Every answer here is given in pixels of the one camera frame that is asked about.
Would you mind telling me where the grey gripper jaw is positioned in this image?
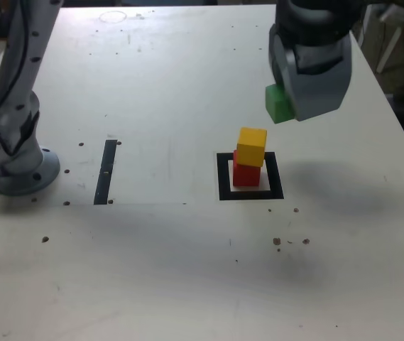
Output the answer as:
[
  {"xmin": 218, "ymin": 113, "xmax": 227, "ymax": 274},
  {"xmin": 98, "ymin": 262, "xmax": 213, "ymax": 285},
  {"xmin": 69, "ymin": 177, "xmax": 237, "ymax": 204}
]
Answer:
[
  {"xmin": 268, "ymin": 23, "xmax": 293, "ymax": 88},
  {"xmin": 283, "ymin": 32, "xmax": 352, "ymax": 123}
]

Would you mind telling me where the green cube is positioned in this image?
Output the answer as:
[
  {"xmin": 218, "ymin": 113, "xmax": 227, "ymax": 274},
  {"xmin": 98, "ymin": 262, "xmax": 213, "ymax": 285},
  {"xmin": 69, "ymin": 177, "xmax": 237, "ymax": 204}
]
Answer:
[{"xmin": 264, "ymin": 84, "xmax": 297, "ymax": 124}]

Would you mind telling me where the yellow cube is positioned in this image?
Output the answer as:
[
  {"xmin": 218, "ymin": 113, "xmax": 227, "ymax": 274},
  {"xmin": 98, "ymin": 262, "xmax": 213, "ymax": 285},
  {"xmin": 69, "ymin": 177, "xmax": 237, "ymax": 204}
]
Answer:
[{"xmin": 236, "ymin": 126, "xmax": 268, "ymax": 168}]

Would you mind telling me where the red cube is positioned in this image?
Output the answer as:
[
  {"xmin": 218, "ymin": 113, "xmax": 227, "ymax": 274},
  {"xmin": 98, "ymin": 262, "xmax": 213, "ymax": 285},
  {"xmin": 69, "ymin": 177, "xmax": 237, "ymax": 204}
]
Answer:
[{"xmin": 232, "ymin": 148, "xmax": 262, "ymax": 188}]

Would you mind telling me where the black tape square outline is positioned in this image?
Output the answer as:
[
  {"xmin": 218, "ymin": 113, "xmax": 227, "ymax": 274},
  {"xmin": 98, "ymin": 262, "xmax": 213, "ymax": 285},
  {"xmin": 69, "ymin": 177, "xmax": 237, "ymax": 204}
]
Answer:
[{"xmin": 216, "ymin": 151, "xmax": 284, "ymax": 202}]

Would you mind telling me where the white slanted board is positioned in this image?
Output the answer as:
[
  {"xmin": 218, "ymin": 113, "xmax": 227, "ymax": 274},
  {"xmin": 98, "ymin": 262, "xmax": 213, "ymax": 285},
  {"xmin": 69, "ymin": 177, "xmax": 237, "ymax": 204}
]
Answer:
[{"xmin": 376, "ymin": 16, "xmax": 404, "ymax": 75}]

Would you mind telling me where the black tape strip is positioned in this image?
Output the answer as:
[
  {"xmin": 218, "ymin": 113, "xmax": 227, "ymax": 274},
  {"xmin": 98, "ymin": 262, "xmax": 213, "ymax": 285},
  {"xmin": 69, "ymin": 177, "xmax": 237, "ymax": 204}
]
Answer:
[{"xmin": 94, "ymin": 139, "xmax": 117, "ymax": 206}]

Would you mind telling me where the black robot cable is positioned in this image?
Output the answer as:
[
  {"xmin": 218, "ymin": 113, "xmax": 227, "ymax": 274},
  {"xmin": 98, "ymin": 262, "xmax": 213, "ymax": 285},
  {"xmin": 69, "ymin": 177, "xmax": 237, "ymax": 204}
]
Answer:
[{"xmin": 0, "ymin": 0, "xmax": 32, "ymax": 145}]

